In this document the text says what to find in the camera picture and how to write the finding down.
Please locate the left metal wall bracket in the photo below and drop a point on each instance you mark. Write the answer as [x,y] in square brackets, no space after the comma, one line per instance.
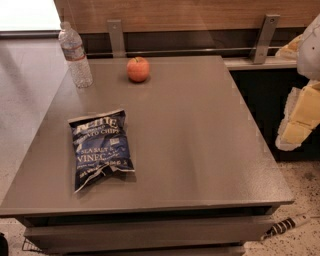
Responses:
[116,38]

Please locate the blue kettle chips bag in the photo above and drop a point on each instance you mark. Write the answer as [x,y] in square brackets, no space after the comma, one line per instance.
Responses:
[100,146]

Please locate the horizontal metal rail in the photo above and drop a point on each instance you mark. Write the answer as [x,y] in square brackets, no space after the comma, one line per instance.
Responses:
[224,52]

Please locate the metal wall bracket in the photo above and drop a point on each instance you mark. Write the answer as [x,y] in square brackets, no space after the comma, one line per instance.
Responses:
[259,52]
[116,38]

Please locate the clear plastic water bottle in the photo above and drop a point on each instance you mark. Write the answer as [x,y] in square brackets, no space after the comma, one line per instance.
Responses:
[74,53]

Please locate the red apple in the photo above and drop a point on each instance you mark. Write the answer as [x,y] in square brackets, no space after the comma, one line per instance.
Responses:
[138,69]

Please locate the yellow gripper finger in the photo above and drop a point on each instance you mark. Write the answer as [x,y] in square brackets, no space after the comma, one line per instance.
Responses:
[301,116]
[289,51]

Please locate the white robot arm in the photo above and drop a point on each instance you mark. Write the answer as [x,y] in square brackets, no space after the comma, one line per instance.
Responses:
[308,55]

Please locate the wooden wall panel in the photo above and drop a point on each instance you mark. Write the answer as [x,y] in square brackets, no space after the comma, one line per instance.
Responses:
[91,16]

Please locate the black object bottom left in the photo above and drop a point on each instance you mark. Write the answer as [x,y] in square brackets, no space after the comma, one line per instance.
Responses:
[3,245]

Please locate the striped brown white object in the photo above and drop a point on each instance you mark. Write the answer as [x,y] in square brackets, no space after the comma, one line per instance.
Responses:
[286,225]

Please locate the grey table with drawers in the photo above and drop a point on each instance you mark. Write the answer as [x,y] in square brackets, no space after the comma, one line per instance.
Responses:
[204,180]

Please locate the right metal wall bracket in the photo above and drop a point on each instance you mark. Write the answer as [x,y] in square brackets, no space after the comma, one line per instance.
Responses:
[259,52]

